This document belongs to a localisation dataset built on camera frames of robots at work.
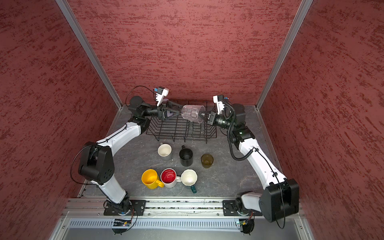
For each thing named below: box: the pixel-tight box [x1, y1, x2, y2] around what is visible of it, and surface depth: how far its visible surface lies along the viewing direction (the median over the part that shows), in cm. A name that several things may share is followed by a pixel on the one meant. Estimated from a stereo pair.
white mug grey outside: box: [157, 142, 173, 161], surface depth 89 cm
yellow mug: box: [141, 168, 164, 190], surface depth 79 cm
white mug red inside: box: [160, 168, 182, 188], surface depth 81 cm
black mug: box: [179, 145, 193, 167], surface depth 89 cm
